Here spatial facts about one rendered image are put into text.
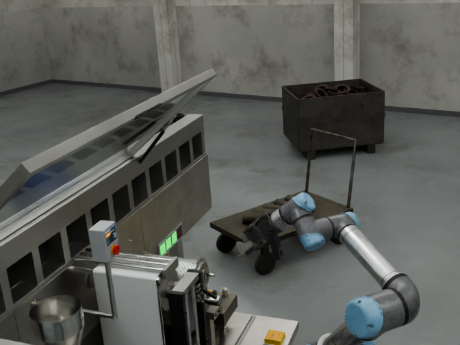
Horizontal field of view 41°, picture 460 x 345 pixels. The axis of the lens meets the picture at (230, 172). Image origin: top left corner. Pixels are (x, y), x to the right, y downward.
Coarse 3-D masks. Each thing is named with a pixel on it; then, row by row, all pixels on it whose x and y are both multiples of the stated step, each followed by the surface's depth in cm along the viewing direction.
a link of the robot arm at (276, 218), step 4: (276, 212) 217; (272, 216) 218; (276, 216) 217; (280, 216) 215; (272, 220) 217; (276, 220) 216; (280, 220) 216; (276, 224) 217; (280, 224) 215; (284, 224) 216; (280, 228) 217; (284, 228) 217
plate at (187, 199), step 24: (192, 168) 304; (168, 192) 281; (192, 192) 306; (144, 216) 261; (168, 216) 282; (192, 216) 308; (120, 240) 243; (144, 240) 262; (72, 264) 213; (96, 264) 227; (48, 288) 201; (72, 288) 214; (24, 312) 191; (0, 336) 181; (24, 336) 191
